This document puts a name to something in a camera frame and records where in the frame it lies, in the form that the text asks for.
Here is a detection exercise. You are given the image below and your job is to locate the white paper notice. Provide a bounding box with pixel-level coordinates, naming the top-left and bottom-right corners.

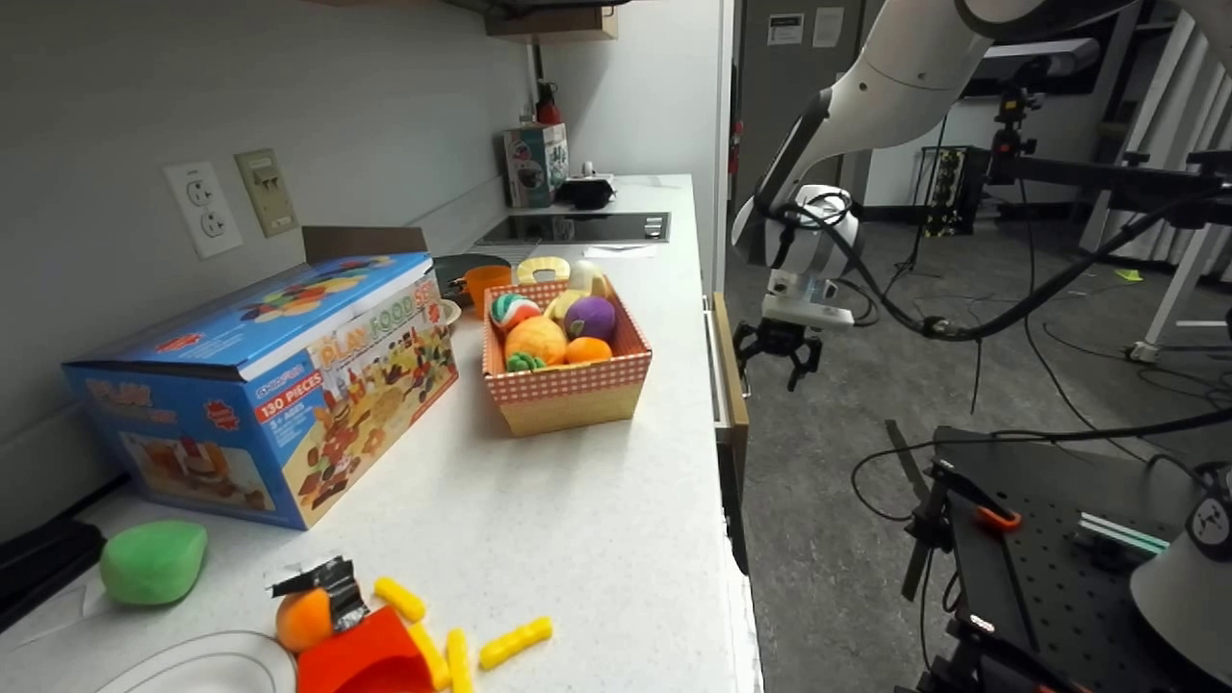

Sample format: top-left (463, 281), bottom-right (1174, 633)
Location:
top-left (761, 7), bottom-right (808, 52)
top-left (808, 3), bottom-right (846, 52)

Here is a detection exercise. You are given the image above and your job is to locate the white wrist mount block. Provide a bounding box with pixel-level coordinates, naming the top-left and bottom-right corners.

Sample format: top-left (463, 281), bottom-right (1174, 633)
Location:
top-left (758, 269), bottom-right (864, 331)

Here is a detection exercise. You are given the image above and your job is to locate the white plate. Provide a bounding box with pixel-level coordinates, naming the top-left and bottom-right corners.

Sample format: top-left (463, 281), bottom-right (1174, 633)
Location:
top-left (94, 627), bottom-right (300, 693)

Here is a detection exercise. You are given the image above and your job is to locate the white drawer with wooden front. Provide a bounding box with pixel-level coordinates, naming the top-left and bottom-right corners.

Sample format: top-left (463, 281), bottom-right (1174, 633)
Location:
top-left (697, 289), bottom-right (755, 574)

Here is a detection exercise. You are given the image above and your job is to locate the black white toy label piece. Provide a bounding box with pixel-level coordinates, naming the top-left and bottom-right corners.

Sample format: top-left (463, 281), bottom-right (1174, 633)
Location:
top-left (271, 550), bottom-right (372, 637)

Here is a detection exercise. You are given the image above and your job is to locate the black perforated table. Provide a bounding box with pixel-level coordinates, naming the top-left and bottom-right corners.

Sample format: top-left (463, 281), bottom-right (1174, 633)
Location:
top-left (932, 429), bottom-right (1232, 693)

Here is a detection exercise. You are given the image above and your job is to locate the small orange toy fruit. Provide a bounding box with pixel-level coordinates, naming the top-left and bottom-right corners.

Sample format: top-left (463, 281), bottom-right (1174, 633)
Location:
top-left (562, 334), bottom-right (615, 371)

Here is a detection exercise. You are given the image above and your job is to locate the red toy fries carton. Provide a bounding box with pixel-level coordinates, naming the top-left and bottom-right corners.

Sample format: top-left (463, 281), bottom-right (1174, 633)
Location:
top-left (291, 605), bottom-right (439, 693)

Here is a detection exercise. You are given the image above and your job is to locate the black mounting bar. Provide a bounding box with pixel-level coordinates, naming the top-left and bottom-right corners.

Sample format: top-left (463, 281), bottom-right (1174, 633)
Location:
top-left (882, 416), bottom-right (953, 605)

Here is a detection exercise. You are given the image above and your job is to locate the grey door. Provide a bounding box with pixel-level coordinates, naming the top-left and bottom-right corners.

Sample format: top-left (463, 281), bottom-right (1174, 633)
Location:
top-left (730, 0), bottom-right (867, 217)

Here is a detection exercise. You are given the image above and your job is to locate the brown board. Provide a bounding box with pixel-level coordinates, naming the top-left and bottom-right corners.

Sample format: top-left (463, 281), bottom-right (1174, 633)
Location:
top-left (300, 225), bottom-right (432, 266)

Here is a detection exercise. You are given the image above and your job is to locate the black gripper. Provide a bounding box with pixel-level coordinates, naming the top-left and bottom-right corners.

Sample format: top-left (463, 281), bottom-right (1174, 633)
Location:
top-left (735, 317), bottom-right (829, 394)

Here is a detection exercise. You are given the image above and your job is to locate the black horizontal stand bar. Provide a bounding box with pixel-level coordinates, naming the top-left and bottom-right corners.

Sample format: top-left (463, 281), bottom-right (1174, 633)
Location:
top-left (984, 148), bottom-right (1232, 231)

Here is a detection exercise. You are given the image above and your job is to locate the orange handled clamp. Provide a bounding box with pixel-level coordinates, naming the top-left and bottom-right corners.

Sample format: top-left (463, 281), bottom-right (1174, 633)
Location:
top-left (928, 460), bottom-right (1028, 541)

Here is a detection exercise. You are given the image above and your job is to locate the teal striped pen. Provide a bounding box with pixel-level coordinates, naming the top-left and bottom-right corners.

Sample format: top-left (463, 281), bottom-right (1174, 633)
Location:
top-left (1075, 507), bottom-right (1174, 560)

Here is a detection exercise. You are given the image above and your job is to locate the large orange toy fruit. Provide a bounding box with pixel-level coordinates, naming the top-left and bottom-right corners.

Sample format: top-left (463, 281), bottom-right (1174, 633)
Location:
top-left (500, 317), bottom-right (571, 371)

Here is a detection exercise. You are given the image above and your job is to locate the white dome object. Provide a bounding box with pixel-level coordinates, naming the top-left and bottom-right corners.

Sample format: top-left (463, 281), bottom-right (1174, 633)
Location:
top-left (1128, 532), bottom-right (1232, 684)

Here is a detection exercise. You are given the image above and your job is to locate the beige wall switch plate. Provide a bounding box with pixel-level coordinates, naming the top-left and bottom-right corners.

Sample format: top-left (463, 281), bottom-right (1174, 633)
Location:
top-left (230, 148), bottom-right (300, 242)

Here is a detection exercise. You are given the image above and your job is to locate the purple toy fruit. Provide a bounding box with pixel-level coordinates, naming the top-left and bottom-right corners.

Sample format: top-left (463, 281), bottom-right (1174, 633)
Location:
top-left (562, 293), bottom-right (622, 344)

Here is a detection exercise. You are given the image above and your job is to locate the white stand frame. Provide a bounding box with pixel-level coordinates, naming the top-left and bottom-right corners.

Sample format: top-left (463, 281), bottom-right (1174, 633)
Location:
top-left (1077, 0), bottom-right (1232, 375)

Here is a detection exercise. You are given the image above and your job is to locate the red white green toy fruit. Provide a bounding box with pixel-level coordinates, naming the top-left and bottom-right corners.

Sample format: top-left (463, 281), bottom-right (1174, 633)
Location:
top-left (489, 289), bottom-right (545, 338)

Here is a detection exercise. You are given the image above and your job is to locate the pale yellow toy fruit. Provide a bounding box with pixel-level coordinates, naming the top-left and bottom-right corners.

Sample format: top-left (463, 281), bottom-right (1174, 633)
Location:
top-left (543, 284), bottom-right (589, 324)

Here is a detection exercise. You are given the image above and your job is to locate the yellow toy fry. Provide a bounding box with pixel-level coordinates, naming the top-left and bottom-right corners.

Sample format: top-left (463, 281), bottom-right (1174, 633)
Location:
top-left (473, 611), bottom-right (558, 675)
top-left (444, 627), bottom-right (476, 693)
top-left (403, 618), bottom-right (454, 689)
top-left (370, 574), bottom-right (432, 627)

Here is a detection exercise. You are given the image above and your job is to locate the white wall outlet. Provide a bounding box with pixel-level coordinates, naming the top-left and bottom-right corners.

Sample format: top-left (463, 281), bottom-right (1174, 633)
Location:
top-left (163, 154), bottom-right (245, 263)

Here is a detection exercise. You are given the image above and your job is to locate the yellow white toy food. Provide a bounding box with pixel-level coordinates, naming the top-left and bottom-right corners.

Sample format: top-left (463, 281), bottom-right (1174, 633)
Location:
top-left (513, 251), bottom-right (579, 289)

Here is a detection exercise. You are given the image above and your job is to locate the black flat object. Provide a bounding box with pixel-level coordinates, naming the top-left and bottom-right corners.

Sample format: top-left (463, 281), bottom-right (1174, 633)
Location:
top-left (0, 516), bottom-right (106, 633)

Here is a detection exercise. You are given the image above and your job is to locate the black induction cooktop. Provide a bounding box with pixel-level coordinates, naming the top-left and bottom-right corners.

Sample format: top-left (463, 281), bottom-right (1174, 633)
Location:
top-left (473, 210), bottom-right (674, 251)

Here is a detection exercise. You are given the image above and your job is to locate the green rounded toy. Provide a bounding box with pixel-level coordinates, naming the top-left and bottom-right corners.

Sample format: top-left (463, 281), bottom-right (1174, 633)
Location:
top-left (96, 516), bottom-right (213, 611)

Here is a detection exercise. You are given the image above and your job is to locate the orange toy ball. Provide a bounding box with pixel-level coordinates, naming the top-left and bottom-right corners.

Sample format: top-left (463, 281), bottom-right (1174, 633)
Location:
top-left (273, 587), bottom-right (340, 655)

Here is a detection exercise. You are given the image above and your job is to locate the black equipment rack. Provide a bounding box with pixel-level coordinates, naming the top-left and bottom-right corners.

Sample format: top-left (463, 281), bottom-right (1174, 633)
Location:
top-left (918, 143), bottom-right (995, 238)

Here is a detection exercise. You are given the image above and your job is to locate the checkered cardboard toy basket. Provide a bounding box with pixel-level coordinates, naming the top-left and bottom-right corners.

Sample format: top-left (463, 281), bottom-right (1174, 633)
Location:
top-left (476, 276), bottom-right (654, 438)

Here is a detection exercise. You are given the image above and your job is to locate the dark toy bowl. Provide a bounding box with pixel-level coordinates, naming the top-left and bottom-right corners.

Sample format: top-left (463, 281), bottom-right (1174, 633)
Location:
top-left (432, 251), bottom-right (517, 308)

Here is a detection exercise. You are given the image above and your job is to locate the black pot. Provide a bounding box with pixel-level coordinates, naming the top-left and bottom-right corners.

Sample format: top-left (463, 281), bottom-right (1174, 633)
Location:
top-left (550, 165), bottom-right (615, 211)

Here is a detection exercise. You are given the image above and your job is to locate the blue toy food box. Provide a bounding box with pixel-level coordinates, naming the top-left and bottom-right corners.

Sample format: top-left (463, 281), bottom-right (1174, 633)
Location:
top-left (56, 251), bottom-right (463, 532)

